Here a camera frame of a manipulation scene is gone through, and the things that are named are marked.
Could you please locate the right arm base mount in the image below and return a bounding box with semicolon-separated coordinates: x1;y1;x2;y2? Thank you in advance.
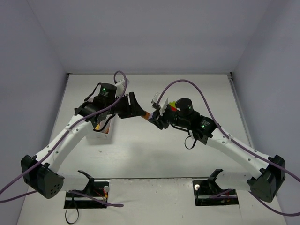
192;169;239;207

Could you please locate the green stepped lego brick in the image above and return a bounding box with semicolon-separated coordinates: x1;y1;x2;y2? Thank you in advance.
169;101;176;108

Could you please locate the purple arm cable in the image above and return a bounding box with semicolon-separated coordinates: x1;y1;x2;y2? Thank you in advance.
157;79;300;216
0;71;128;203

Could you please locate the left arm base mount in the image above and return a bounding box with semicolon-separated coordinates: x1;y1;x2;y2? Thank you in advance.
63;170;124;225

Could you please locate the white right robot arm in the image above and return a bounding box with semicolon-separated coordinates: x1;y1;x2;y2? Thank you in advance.
149;98;285;203

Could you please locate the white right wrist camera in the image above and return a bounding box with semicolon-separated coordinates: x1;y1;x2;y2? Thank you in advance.
151;93;169;116

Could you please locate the brown lego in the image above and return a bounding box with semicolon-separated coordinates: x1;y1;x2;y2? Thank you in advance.
143;112;151;120

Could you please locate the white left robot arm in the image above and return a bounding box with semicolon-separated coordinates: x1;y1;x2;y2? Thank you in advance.
21;79;145;199

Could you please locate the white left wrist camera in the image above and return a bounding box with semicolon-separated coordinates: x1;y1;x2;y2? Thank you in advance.
114;79;130;98

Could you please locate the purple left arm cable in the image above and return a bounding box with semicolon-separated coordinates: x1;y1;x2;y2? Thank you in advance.
0;71;128;203

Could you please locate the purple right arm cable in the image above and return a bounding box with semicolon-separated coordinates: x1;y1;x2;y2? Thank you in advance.
157;79;300;216

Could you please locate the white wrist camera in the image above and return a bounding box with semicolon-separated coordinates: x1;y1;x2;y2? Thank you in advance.
151;93;169;116
114;79;130;98

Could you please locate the white divided sorting container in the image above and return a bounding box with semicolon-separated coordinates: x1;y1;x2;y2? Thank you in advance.
86;116;116;140

